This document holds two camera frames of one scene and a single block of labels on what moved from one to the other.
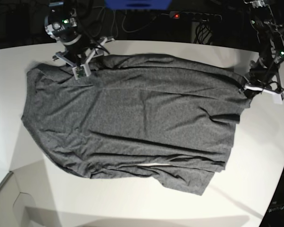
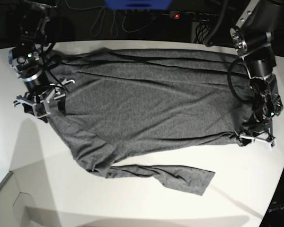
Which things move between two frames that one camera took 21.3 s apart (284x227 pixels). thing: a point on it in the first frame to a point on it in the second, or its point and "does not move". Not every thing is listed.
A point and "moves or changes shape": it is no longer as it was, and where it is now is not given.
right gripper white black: [279, 95] to [263, 136]
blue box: [137, 4] does not move
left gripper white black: [75, 66] to [41, 101]
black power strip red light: [195, 16] does not move
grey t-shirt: [168, 119] moves or changes shape
